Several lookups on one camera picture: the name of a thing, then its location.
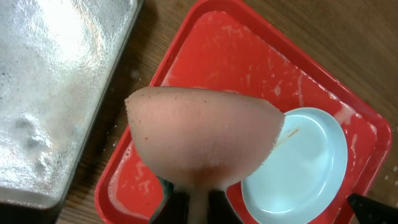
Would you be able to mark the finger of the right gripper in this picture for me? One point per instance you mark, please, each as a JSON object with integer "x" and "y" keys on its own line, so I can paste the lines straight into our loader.
{"x": 369, "y": 211}

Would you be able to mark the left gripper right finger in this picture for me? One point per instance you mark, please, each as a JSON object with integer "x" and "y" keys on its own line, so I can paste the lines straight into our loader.
{"x": 220, "y": 210}

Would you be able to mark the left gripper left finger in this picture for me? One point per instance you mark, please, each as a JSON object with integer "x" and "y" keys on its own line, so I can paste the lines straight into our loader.
{"x": 173, "y": 208}

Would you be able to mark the pink sponge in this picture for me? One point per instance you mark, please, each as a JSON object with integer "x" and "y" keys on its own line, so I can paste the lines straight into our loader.
{"x": 201, "y": 140}

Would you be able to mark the blue plate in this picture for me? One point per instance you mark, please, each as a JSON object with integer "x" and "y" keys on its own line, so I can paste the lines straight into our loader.
{"x": 303, "y": 173}

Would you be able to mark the red plastic tray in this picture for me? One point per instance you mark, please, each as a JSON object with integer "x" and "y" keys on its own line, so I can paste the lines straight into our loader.
{"x": 226, "y": 45}

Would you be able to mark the black tub of soapy water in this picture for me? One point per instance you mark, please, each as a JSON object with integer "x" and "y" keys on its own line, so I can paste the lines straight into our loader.
{"x": 57, "y": 61}

